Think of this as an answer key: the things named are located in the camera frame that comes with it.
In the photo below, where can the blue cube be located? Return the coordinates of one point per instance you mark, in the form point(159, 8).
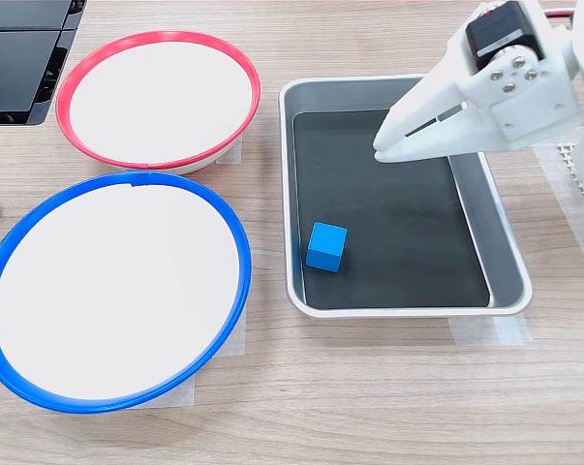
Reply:
point(326, 247)

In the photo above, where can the black tray mat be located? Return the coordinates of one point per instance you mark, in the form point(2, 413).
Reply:
point(393, 232)

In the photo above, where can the steel tray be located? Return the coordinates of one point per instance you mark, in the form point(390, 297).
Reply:
point(509, 271)

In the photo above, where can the translucent tape sheet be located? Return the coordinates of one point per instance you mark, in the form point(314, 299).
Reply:
point(487, 330)
point(562, 213)
point(231, 154)
point(175, 392)

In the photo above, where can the red-rimmed white plate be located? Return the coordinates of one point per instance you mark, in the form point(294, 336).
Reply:
point(161, 97)

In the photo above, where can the blue-rimmed white plate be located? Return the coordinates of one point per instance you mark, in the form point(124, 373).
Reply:
point(117, 290)

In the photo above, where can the black electronic device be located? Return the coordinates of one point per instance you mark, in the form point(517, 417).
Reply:
point(15, 63)

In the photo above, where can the pale perforated base plate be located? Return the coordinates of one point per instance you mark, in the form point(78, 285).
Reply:
point(574, 164)

